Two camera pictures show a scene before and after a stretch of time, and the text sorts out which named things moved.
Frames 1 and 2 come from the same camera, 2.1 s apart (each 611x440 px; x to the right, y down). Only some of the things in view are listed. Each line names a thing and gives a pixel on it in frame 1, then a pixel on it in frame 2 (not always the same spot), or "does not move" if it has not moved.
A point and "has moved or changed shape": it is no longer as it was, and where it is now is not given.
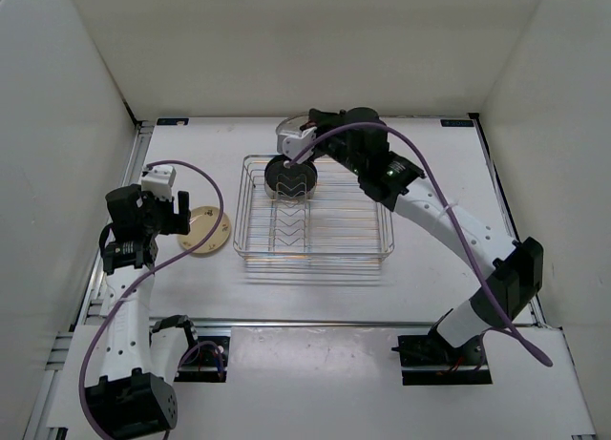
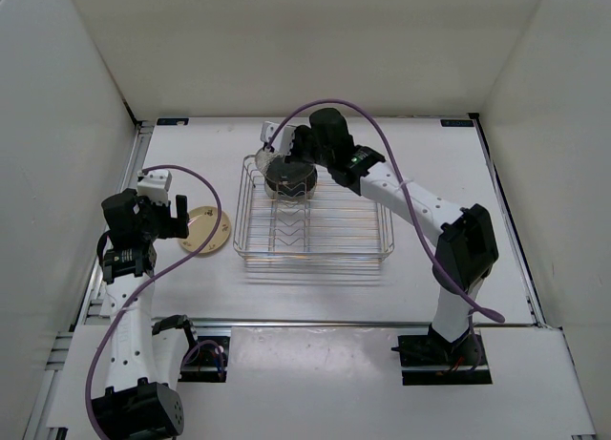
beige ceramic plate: [203, 220] does not move
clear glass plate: [292, 124] has moved or changed shape
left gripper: [177, 223] does not move
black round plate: [298, 180] does not move
